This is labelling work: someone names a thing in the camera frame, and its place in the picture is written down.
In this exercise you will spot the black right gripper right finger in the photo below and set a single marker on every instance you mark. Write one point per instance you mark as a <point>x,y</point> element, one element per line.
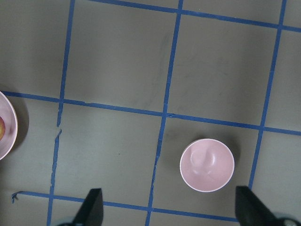
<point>250,211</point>

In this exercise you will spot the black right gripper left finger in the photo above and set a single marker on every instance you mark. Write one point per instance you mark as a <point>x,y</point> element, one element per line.
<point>91,210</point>

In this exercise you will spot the pink bowl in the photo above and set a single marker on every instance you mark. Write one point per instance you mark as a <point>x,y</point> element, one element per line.
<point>206,165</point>

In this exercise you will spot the pink plate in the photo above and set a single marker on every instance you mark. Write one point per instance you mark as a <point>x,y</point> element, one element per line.
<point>8,121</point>

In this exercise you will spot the red yellow apple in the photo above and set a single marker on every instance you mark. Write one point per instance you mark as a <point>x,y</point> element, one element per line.
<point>2,128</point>

